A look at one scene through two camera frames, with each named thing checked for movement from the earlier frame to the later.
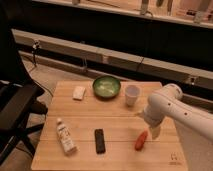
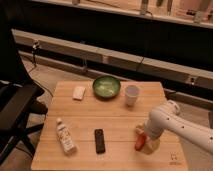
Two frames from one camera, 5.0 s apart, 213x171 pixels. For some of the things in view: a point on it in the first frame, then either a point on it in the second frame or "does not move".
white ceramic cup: [132, 91] does not move
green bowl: [106, 87] does not move
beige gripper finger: [140, 114] → [140, 129]
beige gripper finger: [155, 131] → [151, 146]
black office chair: [18, 92] does not move
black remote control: [100, 142] does not move
